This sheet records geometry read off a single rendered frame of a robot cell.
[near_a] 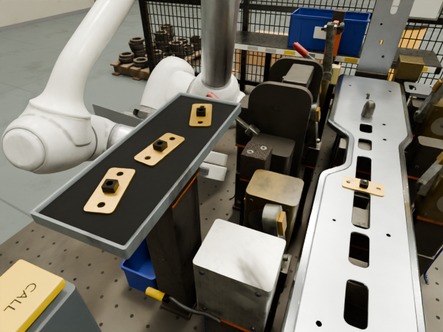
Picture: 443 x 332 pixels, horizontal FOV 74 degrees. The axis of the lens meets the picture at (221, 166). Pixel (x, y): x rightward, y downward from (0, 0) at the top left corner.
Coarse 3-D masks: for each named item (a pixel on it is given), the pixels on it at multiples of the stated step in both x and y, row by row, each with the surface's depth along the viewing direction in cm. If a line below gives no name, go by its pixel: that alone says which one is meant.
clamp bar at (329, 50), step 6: (330, 24) 87; (336, 24) 88; (342, 24) 87; (324, 30) 89; (330, 30) 88; (342, 30) 87; (330, 36) 89; (330, 42) 90; (330, 48) 91; (330, 54) 92; (324, 60) 93; (330, 60) 93; (324, 66) 94; (330, 66) 94
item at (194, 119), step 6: (192, 108) 56; (198, 108) 54; (204, 108) 54; (210, 108) 56; (192, 114) 54; (198, 114) 53; (204, 114) 53; (210, 114) 54; (192, 120) 53; (198, 120) 53; (204, 120) 53; (210, 120) 53; (192, 126) 51; (198, 126) 51; (204, 126) 51
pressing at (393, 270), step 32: (352, 96) 98; (384, 96) 98; (352, 128) 82; (384, 128) 82; (352, 160) 70; (384, 160) 70; (320, 192) 61; (352, 192) 61; (320, 224) 55; (352, 224) 55; (384, 224) 55; (320, 256) 49; (384, 256) 49; (416, 256) 50; (320, 288) 45; (384, 288) 45; (416, 288) 45; (288, 320) 41; (320, 320) 41; (384, 320) 41; (416, 320) 41
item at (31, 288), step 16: (16, 272) 29; (32, 272) 29; (48, 272) 29; (0, 288) 28; (16, 288) 28; (32, 288) 28; (48, 288) 28; (0, 304) 27; (16, 304) 27; (32, 304) 27; (48, 304) 28; (0, 320) 26; (16, 320) 26; (32, 320) 26
